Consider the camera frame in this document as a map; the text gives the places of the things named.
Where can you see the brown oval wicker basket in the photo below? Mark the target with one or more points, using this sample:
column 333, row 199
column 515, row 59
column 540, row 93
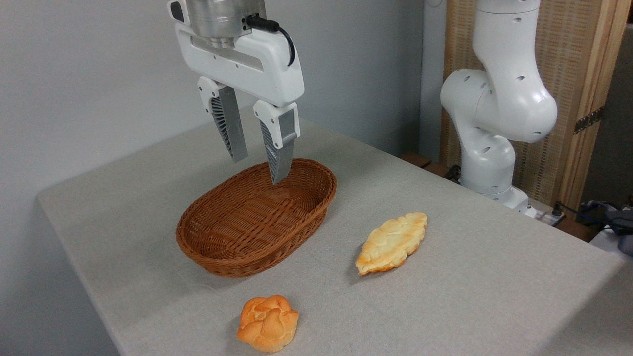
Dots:
column 237, row 247

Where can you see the dark metal screen hinge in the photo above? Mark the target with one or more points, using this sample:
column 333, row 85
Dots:
column 588, row 120

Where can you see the blue grey bag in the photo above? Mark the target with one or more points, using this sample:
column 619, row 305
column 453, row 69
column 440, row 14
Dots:
column 618, row 220

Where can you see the long braided bread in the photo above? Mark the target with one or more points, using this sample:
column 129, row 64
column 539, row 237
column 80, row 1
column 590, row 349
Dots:
column 390, row 242

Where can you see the round knotted bread bun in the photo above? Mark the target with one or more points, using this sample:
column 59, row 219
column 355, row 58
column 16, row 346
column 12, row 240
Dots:
column 268, row 324

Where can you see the wooden woven folding screen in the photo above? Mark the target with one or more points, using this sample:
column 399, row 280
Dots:
column 568, row 59

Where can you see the grey tablecloth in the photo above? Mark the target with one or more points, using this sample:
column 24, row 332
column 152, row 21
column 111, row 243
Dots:
column 445, row 296

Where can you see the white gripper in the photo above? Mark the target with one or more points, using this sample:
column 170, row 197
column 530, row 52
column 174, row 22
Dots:
column 257, row 64

